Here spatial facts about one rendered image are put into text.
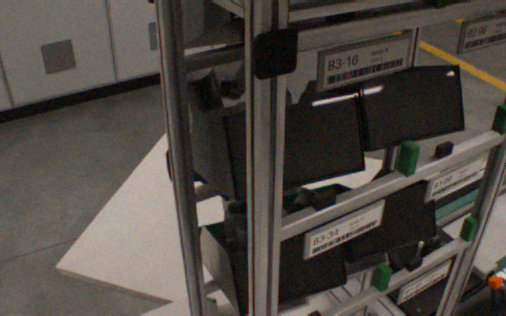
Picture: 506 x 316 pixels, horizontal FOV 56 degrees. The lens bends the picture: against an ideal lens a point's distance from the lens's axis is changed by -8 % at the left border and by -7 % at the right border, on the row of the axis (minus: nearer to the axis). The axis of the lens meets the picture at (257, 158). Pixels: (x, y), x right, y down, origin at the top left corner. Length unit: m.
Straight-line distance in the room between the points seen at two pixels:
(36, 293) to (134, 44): 2.09
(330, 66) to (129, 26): 3.50
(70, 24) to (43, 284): 1.92
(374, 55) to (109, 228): 1.09
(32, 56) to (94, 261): 2.61
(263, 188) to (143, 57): 3.59
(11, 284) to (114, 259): 1.35
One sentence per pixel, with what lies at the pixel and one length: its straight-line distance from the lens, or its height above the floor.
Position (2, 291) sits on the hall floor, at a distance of 2.57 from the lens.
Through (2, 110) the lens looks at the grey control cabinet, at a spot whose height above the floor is 0.11.
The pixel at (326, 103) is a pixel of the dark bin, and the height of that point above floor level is 1.53.
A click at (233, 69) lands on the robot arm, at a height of 1.38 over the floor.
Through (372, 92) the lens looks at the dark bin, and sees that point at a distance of 0.51.
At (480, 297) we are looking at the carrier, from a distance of 1.10.
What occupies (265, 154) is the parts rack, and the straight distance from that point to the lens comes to 0.35.
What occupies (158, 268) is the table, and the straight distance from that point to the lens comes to 1.24.
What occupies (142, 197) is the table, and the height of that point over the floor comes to 0.86.
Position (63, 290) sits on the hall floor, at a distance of 2.46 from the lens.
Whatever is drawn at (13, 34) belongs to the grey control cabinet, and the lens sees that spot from 3.69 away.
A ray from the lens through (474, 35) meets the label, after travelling 0.46.
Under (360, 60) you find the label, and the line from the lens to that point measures 0.36.
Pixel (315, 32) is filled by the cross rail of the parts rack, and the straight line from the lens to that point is 0.33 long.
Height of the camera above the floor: 1.74
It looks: 34 degrees down
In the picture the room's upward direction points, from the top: straight up
